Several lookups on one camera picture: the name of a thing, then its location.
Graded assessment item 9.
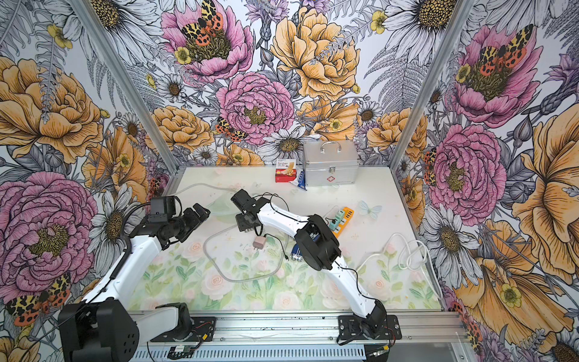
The orange power strip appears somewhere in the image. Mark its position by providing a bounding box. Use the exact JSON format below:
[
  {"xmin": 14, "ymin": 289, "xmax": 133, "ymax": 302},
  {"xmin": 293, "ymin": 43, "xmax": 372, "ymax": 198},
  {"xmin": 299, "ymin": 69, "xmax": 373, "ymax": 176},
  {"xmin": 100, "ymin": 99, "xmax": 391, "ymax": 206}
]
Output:
[{"xmin": 330, "ymin": 208, "xmax": 354, "ymax": 238}]

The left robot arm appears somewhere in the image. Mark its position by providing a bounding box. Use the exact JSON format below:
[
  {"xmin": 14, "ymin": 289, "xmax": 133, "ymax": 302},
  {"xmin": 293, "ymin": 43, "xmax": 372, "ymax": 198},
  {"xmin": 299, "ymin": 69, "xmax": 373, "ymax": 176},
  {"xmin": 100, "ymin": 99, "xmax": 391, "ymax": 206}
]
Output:
[{"xmin": 58, "ymin": 196, "xmax": 210, "ymax": 361}]

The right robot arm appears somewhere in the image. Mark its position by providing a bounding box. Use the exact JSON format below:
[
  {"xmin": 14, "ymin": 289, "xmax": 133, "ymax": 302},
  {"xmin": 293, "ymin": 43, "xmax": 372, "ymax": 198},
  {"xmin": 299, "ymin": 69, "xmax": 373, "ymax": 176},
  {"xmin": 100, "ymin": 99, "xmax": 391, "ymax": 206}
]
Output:
[{"xmin": 231, "ymin": 189, "xmax": 387, "ymax": 339}]

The green adapter on orange strip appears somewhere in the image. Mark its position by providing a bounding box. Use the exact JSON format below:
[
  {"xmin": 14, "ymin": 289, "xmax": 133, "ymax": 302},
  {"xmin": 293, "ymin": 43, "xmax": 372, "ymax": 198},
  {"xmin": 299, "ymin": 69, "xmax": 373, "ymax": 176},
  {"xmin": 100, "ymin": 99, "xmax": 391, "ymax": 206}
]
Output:
[{"xmin": 328, "ymin": 217, "xmax": 343, "ymax": 231}]

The aluminium front rail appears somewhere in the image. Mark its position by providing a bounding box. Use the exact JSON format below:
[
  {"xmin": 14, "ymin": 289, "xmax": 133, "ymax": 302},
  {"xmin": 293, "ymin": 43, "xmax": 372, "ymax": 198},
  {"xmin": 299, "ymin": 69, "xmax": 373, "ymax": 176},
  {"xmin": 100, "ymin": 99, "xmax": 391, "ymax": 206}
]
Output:
[{"xmin": 85, "ymin": 311, "xmax": 467, "ymax": 347}]

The black usb cable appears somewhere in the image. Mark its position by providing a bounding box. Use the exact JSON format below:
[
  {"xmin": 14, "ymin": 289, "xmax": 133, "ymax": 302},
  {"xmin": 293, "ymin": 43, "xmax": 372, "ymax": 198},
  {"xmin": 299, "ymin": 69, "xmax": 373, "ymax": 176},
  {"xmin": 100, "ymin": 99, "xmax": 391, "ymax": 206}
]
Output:
[{"xmin": 252, "ymin": 192, "xmax": 299, "ymax": 261}]

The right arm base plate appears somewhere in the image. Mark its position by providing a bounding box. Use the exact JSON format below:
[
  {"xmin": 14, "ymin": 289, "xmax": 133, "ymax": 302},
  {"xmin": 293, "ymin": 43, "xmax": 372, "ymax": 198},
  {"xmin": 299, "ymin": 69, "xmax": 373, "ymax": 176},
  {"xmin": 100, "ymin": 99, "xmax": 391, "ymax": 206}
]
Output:
[{"xmin": 337, "ymin": 315, "xmax": 403, "ymax": 342}]

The blue electric shaver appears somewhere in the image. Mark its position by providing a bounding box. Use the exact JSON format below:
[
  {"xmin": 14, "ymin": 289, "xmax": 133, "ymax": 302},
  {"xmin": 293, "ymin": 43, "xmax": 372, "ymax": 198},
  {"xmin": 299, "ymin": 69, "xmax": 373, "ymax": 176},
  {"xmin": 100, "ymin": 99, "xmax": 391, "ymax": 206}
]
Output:
[{"xmin": 290, "ymin": 244, "xmax": 304, "ymax": 262}]

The silver metal case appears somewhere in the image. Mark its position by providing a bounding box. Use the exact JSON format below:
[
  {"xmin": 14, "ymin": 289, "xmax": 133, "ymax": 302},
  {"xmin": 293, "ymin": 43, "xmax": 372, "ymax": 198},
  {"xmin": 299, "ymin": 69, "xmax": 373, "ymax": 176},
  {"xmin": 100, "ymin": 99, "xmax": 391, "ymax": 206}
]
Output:
[{"xmin": 304, "ymin": 140, "xmax": 359, "ymax": 187}]

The red cardboard box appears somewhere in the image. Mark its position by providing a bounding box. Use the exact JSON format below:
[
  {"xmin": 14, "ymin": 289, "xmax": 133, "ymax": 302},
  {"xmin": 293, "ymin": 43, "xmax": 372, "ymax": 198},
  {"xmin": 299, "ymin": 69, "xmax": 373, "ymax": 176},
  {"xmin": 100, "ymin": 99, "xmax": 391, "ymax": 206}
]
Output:
[{"xmin": 274, "ymin": 158, "xmax": 297, "ymax": 183}]

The pink usb charger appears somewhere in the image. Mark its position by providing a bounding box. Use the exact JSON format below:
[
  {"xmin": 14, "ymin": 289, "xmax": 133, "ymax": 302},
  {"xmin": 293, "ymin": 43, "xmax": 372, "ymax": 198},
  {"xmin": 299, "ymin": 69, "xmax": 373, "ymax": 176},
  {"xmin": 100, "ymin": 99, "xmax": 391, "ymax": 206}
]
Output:
[{"xmin": 253, "ymin": 236, "xmax": 266, "ymax": 250}]

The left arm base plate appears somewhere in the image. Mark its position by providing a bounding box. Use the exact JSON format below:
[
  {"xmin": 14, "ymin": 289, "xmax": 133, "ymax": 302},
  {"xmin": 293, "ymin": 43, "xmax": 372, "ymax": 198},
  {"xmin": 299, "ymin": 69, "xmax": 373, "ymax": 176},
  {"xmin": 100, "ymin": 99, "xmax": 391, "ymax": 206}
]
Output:
[{"xmin": 152, "ymin": 315, "xmax": 217, "ymax": 342}]

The blue white packet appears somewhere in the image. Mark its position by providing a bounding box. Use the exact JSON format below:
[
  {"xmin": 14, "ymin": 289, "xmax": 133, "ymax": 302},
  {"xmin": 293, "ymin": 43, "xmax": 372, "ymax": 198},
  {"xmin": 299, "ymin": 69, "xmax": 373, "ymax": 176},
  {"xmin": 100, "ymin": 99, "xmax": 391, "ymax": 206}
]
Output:
[{"xmin": 290, "ymin": 170, "xmax": 307, "ymax": 191}]

